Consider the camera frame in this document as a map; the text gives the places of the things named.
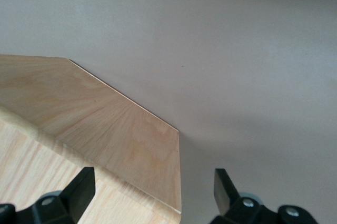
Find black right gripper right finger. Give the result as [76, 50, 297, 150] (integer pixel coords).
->
[212, 168, 318, 224]

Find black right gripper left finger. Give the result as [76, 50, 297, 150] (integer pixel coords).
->
[0, 166, 96, 224]

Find wooden drawer cabinet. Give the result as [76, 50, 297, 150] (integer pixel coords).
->
[0, 54, 183, 224]

